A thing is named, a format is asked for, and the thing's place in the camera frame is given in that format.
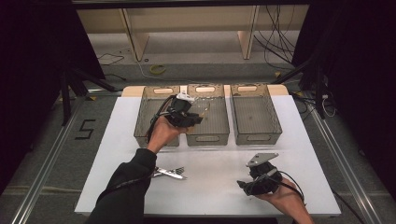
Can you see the person's right hand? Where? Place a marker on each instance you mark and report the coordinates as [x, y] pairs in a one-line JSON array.
[[288, 200]]

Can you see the black curtain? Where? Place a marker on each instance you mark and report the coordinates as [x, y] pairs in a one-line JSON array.
[[361, 77], [31, 62]]

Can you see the smoky transparent plastic bin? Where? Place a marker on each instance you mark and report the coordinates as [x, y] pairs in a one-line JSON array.
[[255, 115], [214, 124], [141, 124]]

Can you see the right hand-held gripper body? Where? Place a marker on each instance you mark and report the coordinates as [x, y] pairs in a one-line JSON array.
[[264, 177]]

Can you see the aluminium floor rail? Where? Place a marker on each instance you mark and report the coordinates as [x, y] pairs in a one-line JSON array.
[[46, 168], [345, 168]]

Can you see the yellow tape roll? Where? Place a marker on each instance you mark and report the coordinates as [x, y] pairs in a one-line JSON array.
[[151, 69]]

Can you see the light wooden furniture frame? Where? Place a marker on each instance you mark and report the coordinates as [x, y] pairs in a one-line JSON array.
[[137, 40]]

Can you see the translucent amber plastic spoon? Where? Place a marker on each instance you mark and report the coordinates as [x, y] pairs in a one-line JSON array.
[[205, 110]]

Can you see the person's left hand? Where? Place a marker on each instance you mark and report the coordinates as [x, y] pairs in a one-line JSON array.
[[163, 133]]

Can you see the black tripod stand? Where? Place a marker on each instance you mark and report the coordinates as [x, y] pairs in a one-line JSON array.
[[65, 93]]

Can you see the black metal stand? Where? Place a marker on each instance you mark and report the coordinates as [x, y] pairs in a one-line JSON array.
[[317, 87]]

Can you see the white table cover sheet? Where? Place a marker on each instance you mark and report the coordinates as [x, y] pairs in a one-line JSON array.
[[218, 186]]

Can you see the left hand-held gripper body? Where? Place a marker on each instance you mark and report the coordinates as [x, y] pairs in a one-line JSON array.
[[180, 109]]

